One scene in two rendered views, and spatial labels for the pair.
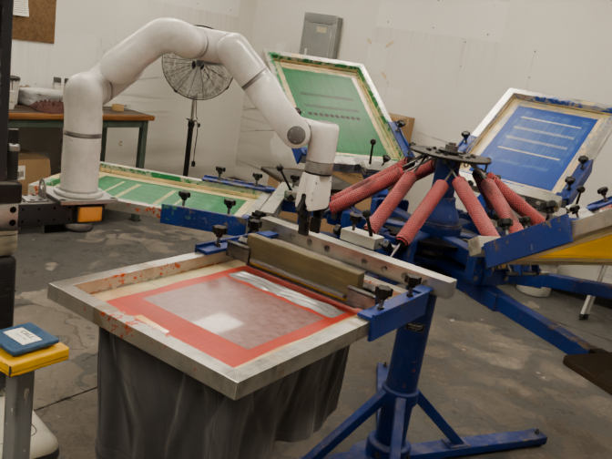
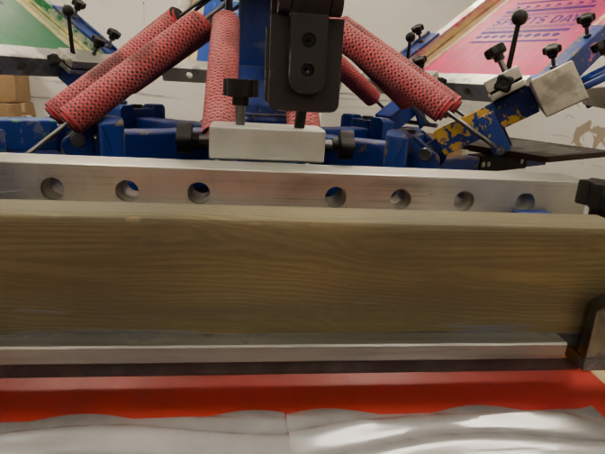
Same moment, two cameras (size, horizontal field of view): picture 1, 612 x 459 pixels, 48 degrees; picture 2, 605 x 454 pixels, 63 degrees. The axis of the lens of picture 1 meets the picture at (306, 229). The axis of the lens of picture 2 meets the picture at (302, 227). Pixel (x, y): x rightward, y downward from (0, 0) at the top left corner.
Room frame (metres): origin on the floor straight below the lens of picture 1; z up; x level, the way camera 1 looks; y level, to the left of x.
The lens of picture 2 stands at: (1.59, 0.16, 1.13)
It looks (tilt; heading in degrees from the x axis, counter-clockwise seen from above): 17 degrees down; 319
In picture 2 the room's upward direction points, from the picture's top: 3 degrees clockwise
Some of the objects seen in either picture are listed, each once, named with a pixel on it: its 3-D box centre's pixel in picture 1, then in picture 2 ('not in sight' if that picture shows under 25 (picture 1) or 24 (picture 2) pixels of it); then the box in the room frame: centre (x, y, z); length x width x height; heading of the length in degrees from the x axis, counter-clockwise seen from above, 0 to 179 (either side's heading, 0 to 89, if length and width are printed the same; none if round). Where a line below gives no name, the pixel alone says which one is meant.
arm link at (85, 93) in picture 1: (86, 103); not in sight; (1.75, 0.61, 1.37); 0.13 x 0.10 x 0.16; 5
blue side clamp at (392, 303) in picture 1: (393, 311); not in sight; (1.67, -0.26, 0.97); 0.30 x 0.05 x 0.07; 146
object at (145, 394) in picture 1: (157, 419); not in sight; (1.38, 0.27, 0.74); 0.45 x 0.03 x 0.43; 56
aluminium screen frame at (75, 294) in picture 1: (253, 297); not in sight; (1.62, 0.10, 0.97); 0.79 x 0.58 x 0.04; 146
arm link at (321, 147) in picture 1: (308, 138); not in sight; (1.80, 0.03, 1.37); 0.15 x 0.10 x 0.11; 95
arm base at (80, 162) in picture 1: (77, 163); not in sight; (1.75, 0.62, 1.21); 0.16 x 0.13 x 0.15; 45
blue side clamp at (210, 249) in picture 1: (234, 249); not in sight; (1.98, 0.20, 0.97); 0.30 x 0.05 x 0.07; 146
